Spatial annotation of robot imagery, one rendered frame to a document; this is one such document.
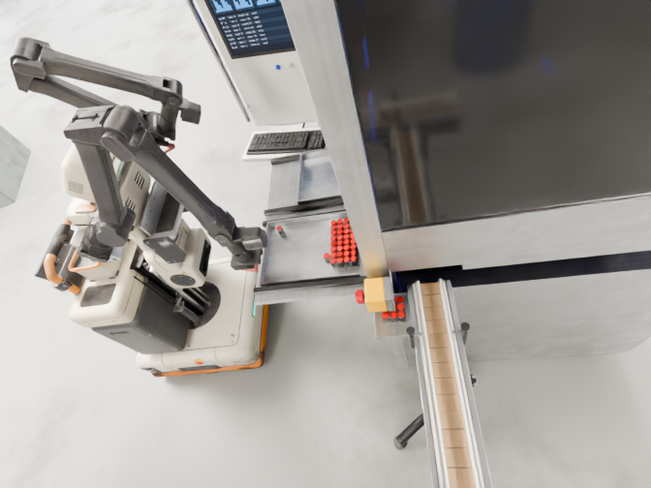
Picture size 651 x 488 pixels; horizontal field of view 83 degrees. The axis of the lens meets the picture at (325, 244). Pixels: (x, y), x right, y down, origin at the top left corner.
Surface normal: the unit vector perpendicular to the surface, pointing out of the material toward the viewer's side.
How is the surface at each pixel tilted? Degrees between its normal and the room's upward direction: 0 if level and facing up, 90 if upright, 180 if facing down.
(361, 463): 0
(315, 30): 90
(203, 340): 0
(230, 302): 0
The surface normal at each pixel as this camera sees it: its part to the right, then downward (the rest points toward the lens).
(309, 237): -0.24, -0.54
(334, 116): -0.01, 0.83
